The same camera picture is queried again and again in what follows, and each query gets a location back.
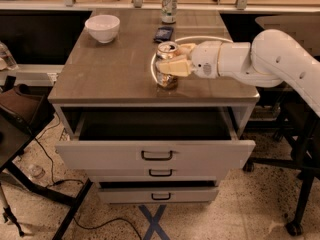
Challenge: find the black side table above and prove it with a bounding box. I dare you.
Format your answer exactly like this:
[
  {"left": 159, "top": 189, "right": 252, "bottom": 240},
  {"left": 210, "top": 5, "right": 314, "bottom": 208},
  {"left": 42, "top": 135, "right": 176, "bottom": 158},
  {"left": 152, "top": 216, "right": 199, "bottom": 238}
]
[{"left": 0, "top": 116, "right": 92, "bottom": 240}]

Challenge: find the orange soda can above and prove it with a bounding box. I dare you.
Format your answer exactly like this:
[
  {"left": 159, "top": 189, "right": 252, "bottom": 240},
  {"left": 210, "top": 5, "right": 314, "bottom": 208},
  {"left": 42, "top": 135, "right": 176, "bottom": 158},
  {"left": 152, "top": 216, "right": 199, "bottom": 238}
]
[{"left": 154, "top": 41, "right": 178, "bottom": 90}]

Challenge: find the dark blue snack packet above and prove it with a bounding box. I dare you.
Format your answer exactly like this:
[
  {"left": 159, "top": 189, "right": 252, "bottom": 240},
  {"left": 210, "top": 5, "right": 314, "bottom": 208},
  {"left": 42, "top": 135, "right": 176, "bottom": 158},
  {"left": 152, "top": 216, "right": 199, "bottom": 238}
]
[{"left": 154, "top": 26, "right": 173, "bottom": 43}]

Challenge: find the grey drawer cabinet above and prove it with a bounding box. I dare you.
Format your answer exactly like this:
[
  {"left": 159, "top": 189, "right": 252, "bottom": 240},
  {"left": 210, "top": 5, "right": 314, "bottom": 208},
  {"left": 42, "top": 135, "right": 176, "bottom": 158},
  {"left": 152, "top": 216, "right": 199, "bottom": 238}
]
[{"left": 47, "top": 8, "right": 261, "bottom": 205}]

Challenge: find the clear plastic floor cup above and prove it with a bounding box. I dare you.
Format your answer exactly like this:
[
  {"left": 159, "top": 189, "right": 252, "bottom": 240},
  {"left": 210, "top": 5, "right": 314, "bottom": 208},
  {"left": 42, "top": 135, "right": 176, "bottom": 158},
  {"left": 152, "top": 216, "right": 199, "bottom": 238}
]
[{"left": 28, "top": 164, "right": 45, "bottom": 179}]

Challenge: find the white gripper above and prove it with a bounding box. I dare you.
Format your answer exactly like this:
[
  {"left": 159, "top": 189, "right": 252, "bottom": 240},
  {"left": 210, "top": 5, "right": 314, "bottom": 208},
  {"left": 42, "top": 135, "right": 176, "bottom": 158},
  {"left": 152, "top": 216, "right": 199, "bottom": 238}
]
[{"left": 156, "top": 41, "right": 222, "bottom": 79}]

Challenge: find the top open grey drawer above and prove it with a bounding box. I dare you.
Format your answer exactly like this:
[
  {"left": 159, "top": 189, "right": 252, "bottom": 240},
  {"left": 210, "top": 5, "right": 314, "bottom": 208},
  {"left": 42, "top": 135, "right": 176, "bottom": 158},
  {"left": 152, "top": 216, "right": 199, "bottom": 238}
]
[{"left": 57, "top": 108, "right": 255, "bottom": 175}]

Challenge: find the clear plastic bottle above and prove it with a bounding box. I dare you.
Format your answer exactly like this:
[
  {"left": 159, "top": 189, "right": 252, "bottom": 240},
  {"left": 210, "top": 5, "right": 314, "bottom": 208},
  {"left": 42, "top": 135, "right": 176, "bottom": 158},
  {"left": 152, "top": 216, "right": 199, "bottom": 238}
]
[{"left": 0, "top": 42, "right": 18, "bottom": 70}]

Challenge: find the middle grey drawer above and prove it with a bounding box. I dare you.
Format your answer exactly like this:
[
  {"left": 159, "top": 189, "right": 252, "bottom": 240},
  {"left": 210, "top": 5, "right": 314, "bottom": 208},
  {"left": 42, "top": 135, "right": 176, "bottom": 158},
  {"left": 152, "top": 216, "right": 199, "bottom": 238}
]
[{"left": 86, "top": 168, "right": 228, "bottom": 183}]

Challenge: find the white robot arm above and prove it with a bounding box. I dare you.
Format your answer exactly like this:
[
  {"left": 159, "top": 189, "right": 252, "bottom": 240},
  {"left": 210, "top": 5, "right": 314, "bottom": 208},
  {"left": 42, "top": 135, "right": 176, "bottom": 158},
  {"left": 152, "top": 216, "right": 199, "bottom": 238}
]
[{"left": 154, "top": 29, "right": 320, "bottom": 116}]

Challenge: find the white ceramic bowl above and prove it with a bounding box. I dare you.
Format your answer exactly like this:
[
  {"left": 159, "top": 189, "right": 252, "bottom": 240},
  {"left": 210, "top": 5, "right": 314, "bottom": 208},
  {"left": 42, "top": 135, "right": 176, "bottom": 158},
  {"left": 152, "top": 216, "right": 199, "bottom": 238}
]
[{"left": 85, "top": 15, "right": 120, "bottom": 43}]

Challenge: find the green white soda can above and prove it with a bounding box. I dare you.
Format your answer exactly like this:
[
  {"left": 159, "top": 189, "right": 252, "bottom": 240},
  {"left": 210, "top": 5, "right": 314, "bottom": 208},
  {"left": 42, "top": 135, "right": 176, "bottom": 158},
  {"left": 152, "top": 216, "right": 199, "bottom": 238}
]
[{"left": 161, "top": 0, "right": 177, "bottom": 24}]

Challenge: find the bottom grey drawer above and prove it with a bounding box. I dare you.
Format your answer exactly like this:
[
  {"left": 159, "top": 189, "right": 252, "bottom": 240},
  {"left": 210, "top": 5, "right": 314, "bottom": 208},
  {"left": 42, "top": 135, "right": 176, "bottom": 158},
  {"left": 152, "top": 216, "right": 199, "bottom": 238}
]
[{"left": 98, "top": 181, "right": 218, "bottom": 204}]

